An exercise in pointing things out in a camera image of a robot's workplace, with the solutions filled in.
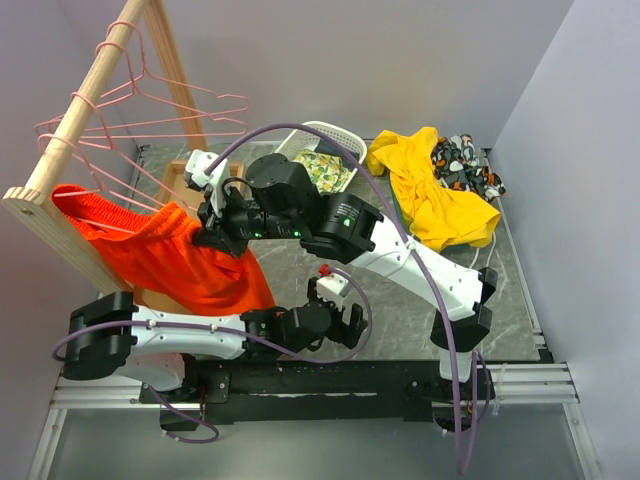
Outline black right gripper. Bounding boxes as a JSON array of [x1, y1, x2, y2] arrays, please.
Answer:
[[191, 179, 303, 258]]

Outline orange mesh shorts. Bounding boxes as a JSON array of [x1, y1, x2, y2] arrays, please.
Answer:
[[69, 202, 275, 316]]

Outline pink wire hanger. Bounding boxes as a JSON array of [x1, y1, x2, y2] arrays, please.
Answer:
[[51, 184, 151, 238], [34, 92, 249, 151], [37, 133, 195, 212], [101, 16, 249, 137]]

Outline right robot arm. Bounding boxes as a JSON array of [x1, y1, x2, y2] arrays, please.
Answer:
[[184, 150, 497, 399]]

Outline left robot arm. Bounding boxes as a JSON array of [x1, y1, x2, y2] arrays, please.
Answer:
[[52, 274, 372, 402]]

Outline lemon print garment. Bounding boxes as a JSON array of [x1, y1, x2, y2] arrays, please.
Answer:
[[294, 149, 351, 193]]

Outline white plastic laundry basket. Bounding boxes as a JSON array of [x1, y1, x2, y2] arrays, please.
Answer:
[[277, 120, 369, 196]]

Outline dark navy garment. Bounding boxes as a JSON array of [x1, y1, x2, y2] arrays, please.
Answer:
[[314, 139, 361, 170]]

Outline yellow garment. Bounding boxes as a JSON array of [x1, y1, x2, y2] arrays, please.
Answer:
[[366, 127, 501, 252]]

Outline wooden clothes rack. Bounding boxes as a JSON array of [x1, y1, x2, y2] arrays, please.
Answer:
[[2, 1, 235, 294]]

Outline black white orange patterned garment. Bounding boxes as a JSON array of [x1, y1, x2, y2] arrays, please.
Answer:
[[431, 134, 507, 203]]

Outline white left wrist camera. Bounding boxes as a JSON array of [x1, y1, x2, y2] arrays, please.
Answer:
[[316, 264, 350, 310]]

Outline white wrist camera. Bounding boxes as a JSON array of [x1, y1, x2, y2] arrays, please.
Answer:
[[184, 149, 231, 217], [316, 264, 350, 310]]

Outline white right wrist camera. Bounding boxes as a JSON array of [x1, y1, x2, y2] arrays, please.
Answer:
[[184, 149, 231, 217]]

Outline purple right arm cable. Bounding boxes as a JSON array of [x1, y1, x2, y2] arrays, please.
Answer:
[[204, 123, 494, 475]]

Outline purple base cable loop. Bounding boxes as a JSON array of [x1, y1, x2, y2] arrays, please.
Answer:
[[147, 384, 220, 445]]

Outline white drawstring cord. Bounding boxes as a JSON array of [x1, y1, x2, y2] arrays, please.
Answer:
[[469, 234, 499, 274]]

